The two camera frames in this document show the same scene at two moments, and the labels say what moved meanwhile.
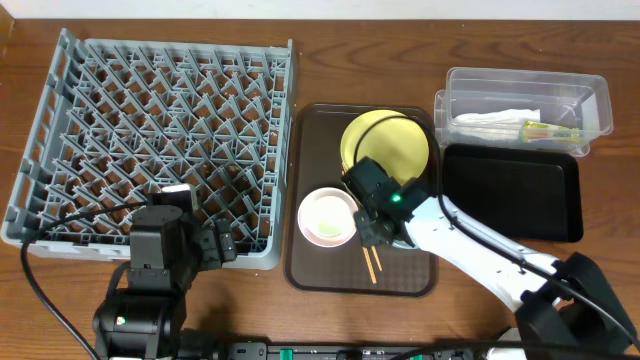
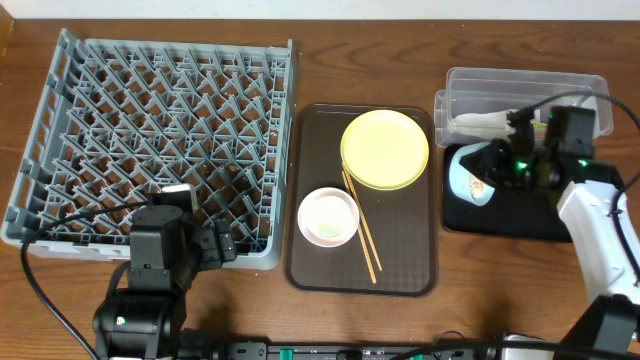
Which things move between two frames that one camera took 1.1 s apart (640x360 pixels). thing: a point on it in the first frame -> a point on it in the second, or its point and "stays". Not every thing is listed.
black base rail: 261,350 stays
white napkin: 504,125 stays
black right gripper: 366,236 -> 488,169
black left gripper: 215,245 stays
